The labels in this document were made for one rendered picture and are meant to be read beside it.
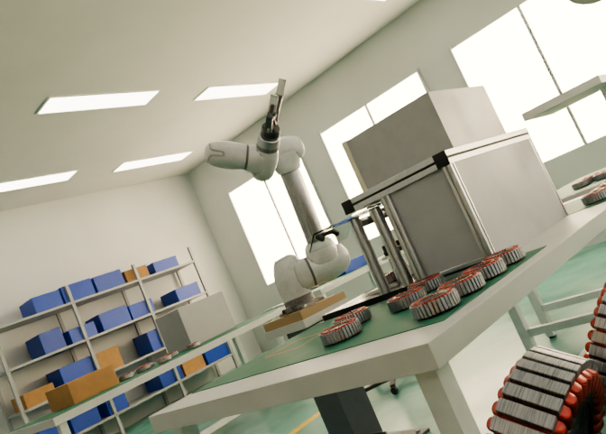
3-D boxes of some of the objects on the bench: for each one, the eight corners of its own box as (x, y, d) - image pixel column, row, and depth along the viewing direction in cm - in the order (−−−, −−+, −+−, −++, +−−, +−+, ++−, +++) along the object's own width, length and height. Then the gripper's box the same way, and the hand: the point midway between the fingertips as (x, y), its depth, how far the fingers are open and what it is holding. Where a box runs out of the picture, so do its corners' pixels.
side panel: (421, 289, 195) (381, 198, 198) (426, 286, 198) (385, 196, 201) (496, 263, 177) (450, 163, 180) (500, 260, 179) (454, 162, 182)
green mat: (408, 273, 279) (408, 273, 279) (465, 242, 324) (465, 242, 324) (610, 199, 217) (610, 198, 217) (647, 172, 262) (647, 172, 262)
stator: (330, 336, 174) (325, 324, 175) (351, 323, 183) (345, 311, 183) (359, 326, 167) (353, 314, 168) (379, 313, 176) (374, 301, 176)
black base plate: (324, 321, 229) (321, 316, 229) (409, 273, 276) (407, 269, 276) (421, 288, 197) (418, 281, 198) (499, 241, 245) (497, 235, 245)
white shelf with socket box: (565, 207, 265) (520, 114, 269) (590, 192, 292) (548, 107, 297) (648, 176, 241) (598, 74, 246) (666, 162, 269) (620, 71, 274)
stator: (324, 344, 162) (317, 331, 163) (362, 327, 163) (356, 314, 163) (324, 350, 151) (317, 336, 152) (364, 332, 151) (359, 318, 152)
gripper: (252, 149, 228) (261, 99, 215) (268, 117, 248) (276, 69, 234) (271, 153, 228) (281, 105, 215) (285, 122, 248) (295, 75, 234)
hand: (278, 89), depth 225 cm, fingers open, 13 cm apart
